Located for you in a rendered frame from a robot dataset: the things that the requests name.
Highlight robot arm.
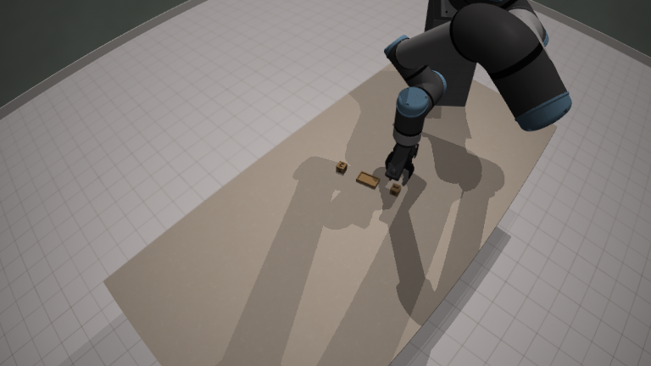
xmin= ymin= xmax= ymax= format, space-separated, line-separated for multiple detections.
xmin=384 ymin=0 xmax=572 ymax=146

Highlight tan wooden cube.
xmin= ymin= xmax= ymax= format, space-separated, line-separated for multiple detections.
xmin=390 ymin=183 xmax=401 ymax=197
xmin=336 ymin=161 xmax=348 ymax=174

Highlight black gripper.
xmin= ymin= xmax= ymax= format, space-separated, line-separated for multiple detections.
xmin=385 ymin=142 xmax=419 ymax=186

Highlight tan rectangular tray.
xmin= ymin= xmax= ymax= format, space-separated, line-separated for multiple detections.
xmin=356 ymin=170 xmax=380 ymax=189

